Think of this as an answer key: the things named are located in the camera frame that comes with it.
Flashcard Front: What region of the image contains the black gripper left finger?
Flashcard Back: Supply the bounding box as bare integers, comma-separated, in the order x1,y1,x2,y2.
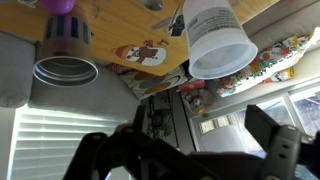
133,105,146,130

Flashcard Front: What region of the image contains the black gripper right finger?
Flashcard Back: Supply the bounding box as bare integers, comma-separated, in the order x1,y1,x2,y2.
245,105,280,150

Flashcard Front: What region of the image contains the clear plastic cup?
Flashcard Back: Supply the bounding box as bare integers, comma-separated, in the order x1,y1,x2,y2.
183,0,258,80

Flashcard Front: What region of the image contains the metallic tumbler cup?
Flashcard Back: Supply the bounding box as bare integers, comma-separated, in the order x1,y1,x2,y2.
33,7,98,87

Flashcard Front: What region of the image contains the potted plant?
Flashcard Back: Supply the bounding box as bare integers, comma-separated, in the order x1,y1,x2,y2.
147,96,173,140

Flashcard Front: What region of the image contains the patterned round cushion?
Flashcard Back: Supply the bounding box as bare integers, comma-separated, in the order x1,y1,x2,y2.
107,63,187,100

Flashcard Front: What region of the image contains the plush toy animal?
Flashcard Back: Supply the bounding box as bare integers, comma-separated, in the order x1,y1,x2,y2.
185,89,215,114

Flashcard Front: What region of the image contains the floral cushion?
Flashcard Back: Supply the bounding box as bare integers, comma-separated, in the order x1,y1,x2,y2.
216,27,320,97

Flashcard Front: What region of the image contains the red small box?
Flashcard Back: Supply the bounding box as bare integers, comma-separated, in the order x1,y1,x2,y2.
178,80,205,92

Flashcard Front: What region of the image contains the wooden table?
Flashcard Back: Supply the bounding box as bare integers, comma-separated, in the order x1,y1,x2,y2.
0,0,278,76

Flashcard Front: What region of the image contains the small dark sticker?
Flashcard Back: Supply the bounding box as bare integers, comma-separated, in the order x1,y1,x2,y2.
151,6,186,38

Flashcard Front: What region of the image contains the black glasses case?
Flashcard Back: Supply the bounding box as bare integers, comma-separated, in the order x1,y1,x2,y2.
139,0,163,11

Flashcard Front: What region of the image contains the grey sofa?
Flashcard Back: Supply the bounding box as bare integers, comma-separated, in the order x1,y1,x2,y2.
0,32,140,113

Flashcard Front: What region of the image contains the purple ball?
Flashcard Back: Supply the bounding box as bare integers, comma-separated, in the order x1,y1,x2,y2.
39,0,75,15

